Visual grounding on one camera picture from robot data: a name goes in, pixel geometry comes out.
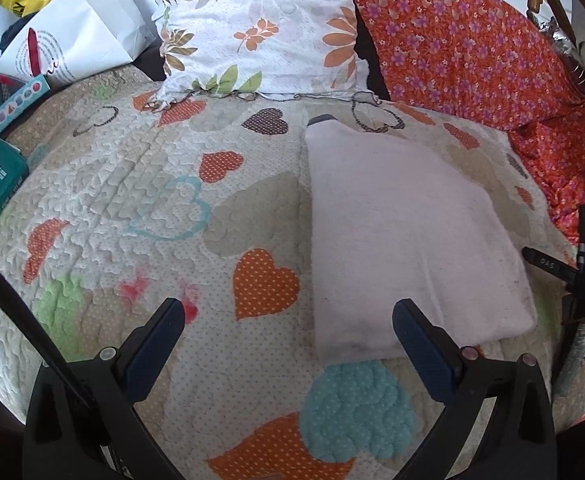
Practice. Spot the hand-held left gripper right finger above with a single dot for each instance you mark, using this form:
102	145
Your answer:
422	355

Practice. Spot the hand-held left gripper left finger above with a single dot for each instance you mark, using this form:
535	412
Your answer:
157	350

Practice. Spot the pale pink small garment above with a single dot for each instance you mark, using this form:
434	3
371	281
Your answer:
397	220

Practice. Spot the heart pattern quilt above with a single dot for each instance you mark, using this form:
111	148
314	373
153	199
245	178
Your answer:
122	185

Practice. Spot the light blue flat box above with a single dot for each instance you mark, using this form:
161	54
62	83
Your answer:
12	105

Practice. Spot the orange floral blanket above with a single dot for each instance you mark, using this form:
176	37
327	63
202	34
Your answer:
462	50

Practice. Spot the white paper bag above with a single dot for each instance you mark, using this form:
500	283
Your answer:
87	25

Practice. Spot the white floral pillow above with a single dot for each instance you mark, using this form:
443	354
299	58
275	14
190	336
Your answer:
252	20

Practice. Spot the crumpled silver foil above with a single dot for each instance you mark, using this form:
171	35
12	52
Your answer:
552	35

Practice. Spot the dark blue cloth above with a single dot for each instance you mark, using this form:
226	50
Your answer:
15	35

